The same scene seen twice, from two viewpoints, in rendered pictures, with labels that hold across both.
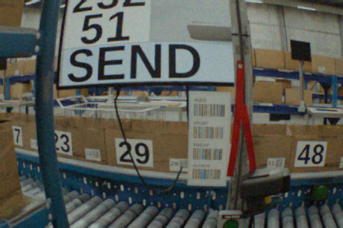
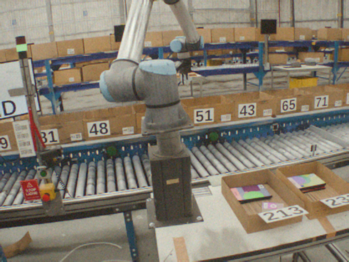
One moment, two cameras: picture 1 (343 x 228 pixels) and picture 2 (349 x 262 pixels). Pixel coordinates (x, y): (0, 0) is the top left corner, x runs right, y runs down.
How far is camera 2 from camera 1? 0.91 m
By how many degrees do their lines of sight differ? 29
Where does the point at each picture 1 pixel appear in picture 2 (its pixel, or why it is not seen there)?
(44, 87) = not seen: outside the picture
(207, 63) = (19, 106)
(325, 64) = (151, 38)
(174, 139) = not seen: hidden behind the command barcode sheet
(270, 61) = (97, 47)
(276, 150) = (74, 129)
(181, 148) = not seen: hidden behind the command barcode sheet
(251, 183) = (43, 153)
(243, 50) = (30, 101)
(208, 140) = (23, 138)
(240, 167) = (39, 147)
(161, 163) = (14, 146)
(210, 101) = (20, 124)
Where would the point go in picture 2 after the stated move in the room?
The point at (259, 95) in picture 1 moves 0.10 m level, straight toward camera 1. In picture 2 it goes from (89, 75) to (88, 76)
